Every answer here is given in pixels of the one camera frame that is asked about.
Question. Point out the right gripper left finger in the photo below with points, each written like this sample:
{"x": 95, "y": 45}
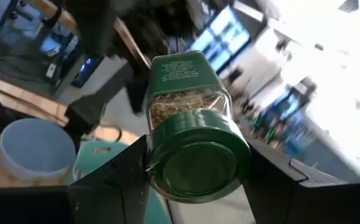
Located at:
{"x": 123, "y": 174}

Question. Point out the blue bowl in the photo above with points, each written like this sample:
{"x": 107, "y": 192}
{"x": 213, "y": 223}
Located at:
{"x": 36, "y": 146}

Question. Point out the lit computer monitor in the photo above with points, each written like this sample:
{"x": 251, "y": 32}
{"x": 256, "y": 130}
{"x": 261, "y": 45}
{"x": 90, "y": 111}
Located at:
{"x": 226, "y": 37}

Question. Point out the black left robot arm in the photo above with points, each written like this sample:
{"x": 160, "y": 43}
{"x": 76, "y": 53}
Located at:
{"x": 95, "y": 28}

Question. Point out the large green spice jar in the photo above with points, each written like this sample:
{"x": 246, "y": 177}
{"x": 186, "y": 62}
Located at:
{"x": 198, "y": 161}

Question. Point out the green plastic bin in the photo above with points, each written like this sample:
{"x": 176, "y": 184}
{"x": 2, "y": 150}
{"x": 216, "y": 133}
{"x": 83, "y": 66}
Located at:
{"x": 95, "y": 158}

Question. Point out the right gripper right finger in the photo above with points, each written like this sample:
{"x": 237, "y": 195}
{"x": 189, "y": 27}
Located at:
{"x": 270, "y": 186}

